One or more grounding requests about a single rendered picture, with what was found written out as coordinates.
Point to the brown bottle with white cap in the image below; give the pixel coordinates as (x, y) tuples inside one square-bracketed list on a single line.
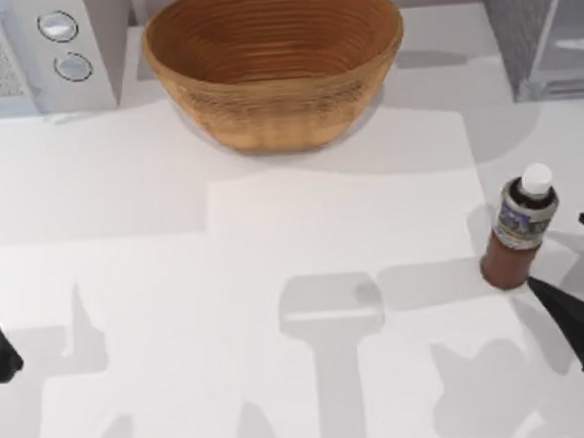
[(513, 258)]

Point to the brown woven basket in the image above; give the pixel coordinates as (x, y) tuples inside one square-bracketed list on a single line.
[(274, 105)]

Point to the pale microwave oven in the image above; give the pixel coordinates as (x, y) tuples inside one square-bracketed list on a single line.
[(104, 46)]

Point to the round microwave knob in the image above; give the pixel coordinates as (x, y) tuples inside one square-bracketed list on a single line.
[(57, 26), (73, 67)]

